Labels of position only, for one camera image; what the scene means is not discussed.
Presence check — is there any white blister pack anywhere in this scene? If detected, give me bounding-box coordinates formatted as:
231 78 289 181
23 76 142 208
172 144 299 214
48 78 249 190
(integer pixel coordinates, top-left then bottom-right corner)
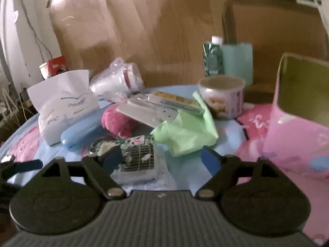
117 94 179 127

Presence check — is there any white tissue pack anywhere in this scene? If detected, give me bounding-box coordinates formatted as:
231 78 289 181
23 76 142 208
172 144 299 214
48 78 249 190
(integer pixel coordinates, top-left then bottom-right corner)
27 69 100 147

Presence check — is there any printed tin can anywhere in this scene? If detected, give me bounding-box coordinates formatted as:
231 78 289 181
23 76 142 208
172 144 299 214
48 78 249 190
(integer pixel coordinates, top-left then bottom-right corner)
197 76 246 119

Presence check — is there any pink biscuit box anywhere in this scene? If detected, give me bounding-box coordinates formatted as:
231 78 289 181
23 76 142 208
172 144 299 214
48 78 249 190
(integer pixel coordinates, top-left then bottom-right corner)
263 52 329 178

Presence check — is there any bagged stack of white cups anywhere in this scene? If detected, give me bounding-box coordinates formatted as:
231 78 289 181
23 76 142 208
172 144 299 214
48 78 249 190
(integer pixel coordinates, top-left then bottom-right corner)
89 58 144 96

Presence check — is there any red snack box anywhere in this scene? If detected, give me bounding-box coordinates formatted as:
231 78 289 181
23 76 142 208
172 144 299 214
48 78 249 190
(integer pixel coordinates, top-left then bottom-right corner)
39 56 68 79

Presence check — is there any white wire rack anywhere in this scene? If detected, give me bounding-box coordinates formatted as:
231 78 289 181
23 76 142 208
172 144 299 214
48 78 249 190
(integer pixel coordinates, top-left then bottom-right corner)
0 82 20 129

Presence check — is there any pink and blue printed tablecloth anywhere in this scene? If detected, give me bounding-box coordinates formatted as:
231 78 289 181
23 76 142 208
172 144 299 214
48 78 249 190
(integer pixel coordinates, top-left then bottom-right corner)
0 84 329 242

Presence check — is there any blue plastic case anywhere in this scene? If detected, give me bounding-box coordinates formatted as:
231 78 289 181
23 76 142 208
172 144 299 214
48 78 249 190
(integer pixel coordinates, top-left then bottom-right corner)
60 114 108 152

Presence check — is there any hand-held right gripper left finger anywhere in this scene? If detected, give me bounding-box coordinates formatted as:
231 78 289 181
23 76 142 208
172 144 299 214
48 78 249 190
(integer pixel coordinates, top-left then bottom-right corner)
38 145 127 200

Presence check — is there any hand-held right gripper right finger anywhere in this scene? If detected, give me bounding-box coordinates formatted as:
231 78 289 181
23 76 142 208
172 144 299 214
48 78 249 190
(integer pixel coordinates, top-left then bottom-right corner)
197 146 283 201

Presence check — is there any brown woven chair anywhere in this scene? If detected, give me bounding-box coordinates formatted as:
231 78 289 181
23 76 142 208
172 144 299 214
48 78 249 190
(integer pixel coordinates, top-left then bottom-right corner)
222 0 329 103

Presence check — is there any light green cloth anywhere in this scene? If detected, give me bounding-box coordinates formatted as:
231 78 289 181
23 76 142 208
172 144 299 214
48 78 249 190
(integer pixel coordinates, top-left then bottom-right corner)
150 91 219 157

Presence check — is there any yellow and white boxed pack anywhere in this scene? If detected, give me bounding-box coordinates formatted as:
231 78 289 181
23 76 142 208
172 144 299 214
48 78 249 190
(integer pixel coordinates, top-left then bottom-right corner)
148 91 205 115

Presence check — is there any wood grain board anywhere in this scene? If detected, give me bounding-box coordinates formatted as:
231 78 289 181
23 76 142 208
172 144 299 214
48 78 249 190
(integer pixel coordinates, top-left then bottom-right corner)
49 0 239 88

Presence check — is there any pink plush toy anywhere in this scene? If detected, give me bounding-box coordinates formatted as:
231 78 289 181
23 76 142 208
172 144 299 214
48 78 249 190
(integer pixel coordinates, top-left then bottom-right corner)
101 104 141 138

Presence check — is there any green carton with white cap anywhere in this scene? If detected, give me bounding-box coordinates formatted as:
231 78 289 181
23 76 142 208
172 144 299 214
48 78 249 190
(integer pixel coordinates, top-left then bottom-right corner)
203 36 225 77

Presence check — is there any patterned packet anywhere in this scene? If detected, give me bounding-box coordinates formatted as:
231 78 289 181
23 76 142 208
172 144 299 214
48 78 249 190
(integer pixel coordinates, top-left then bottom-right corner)
110 134 169 186

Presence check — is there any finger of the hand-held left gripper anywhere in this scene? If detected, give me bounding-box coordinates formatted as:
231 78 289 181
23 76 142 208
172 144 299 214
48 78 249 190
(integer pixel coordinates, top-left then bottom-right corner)
0 154 43 186

